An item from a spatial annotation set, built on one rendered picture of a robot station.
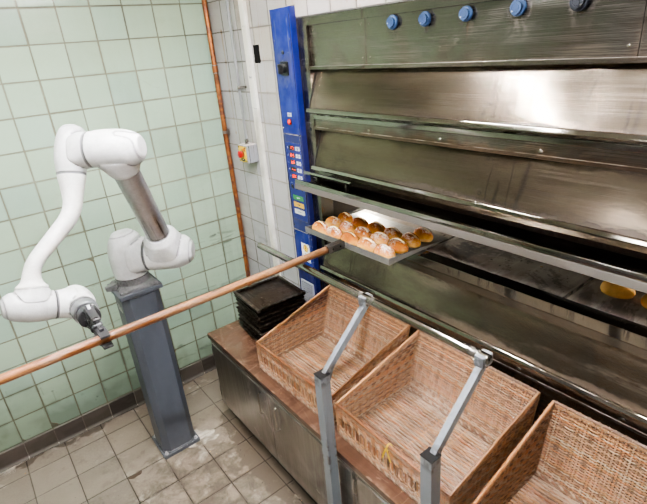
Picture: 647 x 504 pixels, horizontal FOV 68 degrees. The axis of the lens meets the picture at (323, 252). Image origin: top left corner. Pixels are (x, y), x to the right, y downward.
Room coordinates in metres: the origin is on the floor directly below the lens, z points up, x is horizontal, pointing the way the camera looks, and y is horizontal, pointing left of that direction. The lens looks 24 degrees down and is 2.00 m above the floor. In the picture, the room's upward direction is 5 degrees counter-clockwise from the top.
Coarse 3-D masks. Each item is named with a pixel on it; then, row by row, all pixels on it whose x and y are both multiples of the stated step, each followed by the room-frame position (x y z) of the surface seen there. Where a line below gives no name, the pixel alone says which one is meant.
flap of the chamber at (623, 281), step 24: (312, 192) 2.05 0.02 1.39; (360, 192) 1.98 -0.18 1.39; (408, 216) 1.59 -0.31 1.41; (456, 216) 1.60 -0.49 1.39; (480, 240) 1.35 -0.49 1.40; (528, 240) 1.32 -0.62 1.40; (552, 240) 1.32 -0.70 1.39; (552, 264) 1.17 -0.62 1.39; (576, 264) 1.12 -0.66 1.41; (624, 264) 1.12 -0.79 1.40
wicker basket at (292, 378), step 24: (336, 288) 2.14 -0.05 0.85; (312, 312) 2.11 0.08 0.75; (336, 312) 2.10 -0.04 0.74; (264, 336) 1.93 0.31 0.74; (288, 336) 2.01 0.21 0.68; (312, 336) 2.10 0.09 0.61; (336, 336) 2.06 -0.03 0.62; (360, 336) 1.94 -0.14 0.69; (384, 336) 1.84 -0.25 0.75; (408, 336) 1.75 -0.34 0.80; (264, 360) 1.87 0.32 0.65; (312, 360) 1.92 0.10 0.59; (360, 360) 1.89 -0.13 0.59; (288, 384) 1.71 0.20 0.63; (312, 384) 1.56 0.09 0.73; (336, 384) 1.73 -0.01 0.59; (312, 408) 1.58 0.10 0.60
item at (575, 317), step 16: (416, 256) 1.76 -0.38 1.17; (432, 256) 1.73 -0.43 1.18; (448, 272) 1.63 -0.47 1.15; (464, 272) 1.57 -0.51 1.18; (480, 272) 1.55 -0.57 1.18; (496, 288) 1.46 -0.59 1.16; (512, 288) 1.42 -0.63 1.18; (528, 288) 1.41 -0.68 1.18; (528, 304) 1.36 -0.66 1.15; (544, 304) 1.32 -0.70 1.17; (560, 304) 1.29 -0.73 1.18; (576, 304) 1.28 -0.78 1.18; (576, 320) 1.24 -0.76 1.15; (592, 320) 1.20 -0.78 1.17; (608, 320) 1.18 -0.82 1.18; (624, 320) 1.17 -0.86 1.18; (624, 336) 1.13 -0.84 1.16; (640, 336) 1.10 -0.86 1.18
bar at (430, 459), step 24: (360, 312) 1.45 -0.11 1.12; (384, 312) 1.39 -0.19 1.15; (432, 336) 1.22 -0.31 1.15; (336, 360) 1.37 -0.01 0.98; (480, 360) 1.07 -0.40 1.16; (456, 408) 1.02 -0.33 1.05; (336, 456) 1.34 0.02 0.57; (432, 456) 0.95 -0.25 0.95; (336, 480) 1.33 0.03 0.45; (432, 480) 0.93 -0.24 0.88
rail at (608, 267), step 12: (300, 180) 2.13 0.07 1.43; (336, 192) 1.92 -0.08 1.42; (348, 192) 1.88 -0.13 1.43; (372, 204) 1.74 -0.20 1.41; (384, 204) 1.69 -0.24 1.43; (420, 216) 1.55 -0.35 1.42; (432, 216) 1.51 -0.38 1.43; (456, 228) 1.43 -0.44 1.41; (468, 228) 1.39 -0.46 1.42; (480, 228) 1.37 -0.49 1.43; (504, 240) 1.29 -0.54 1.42; (516, 240) 1.26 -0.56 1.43; (540, 252) 1.20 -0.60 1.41; (552, 252) 1.17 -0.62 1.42; (564, 252) 1.15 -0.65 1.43; (588, 264) 1.10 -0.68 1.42; (600, 264) 1.07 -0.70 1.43; (612, 264) 1.06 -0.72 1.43; (624, 276) 1.03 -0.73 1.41; (636, 276) 1.01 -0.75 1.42
